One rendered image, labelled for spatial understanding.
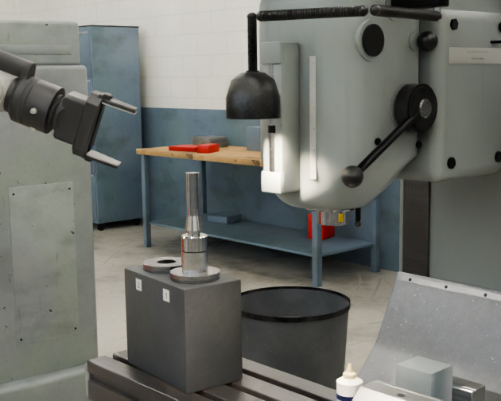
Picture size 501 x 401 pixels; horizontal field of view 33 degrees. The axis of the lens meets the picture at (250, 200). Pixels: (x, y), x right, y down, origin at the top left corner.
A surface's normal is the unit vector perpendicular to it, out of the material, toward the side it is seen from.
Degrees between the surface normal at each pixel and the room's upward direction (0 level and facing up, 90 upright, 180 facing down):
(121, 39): 90
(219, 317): 90
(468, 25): 90
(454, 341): 63
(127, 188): 90
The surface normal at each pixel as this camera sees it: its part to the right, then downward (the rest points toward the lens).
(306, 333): 0.18, 0.20
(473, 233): -0.74, 0.11
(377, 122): 0.67, 0.10
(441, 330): -0.68, -0.34
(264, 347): -0.47, 0.19
